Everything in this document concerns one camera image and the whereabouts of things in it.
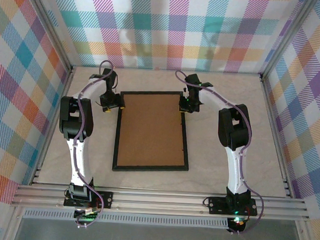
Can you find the black picture frame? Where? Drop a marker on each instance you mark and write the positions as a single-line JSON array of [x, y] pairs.
[[116, 139]]

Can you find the brown backing board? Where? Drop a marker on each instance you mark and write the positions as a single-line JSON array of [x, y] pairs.
[[151, 130]]

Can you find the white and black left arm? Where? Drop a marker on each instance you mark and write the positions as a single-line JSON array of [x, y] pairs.
[[85, 161]]

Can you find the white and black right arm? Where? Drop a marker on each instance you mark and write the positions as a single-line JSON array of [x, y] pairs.
[[233, 170]]

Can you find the small green-lit circuit board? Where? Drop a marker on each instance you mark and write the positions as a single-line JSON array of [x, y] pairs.
[[87, 214], [238, 222]]

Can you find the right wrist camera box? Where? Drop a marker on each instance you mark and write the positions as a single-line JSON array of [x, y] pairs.
[[207, 85]]

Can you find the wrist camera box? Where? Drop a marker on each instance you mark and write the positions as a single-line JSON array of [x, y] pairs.
[[207, 85], [94, 76]]

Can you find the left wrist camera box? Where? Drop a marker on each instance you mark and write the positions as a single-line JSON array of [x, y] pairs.
[[94, 76]]

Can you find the aluminium side rail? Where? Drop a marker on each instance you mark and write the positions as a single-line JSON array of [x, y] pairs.
[[51, 132], [278, 146]]

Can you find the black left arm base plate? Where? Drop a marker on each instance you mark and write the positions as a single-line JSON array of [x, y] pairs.
[[106, 198]]

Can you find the aluminium corner post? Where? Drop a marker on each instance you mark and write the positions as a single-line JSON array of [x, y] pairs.
[[286, 38], [52, 29]]

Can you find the aluminium mounting rail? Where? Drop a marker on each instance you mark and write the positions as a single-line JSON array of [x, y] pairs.
[[157, 201]]

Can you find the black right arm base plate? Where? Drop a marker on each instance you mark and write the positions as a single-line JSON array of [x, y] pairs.
[[217, 205]]

